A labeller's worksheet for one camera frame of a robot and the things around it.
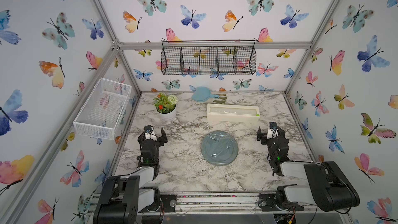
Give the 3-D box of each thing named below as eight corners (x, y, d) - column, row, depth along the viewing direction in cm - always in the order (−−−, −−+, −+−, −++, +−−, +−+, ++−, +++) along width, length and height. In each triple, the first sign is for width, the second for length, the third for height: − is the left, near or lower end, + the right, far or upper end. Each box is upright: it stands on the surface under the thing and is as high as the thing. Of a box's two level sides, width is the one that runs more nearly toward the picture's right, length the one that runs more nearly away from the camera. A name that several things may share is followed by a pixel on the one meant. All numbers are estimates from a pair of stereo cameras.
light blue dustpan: (191, 101, 118) (191, 99, 115) (192, 89, 126) (192, 86, 124) (218, 101, 118) (219, 99, 115) (217, 89, 126) (218, 86, 124)
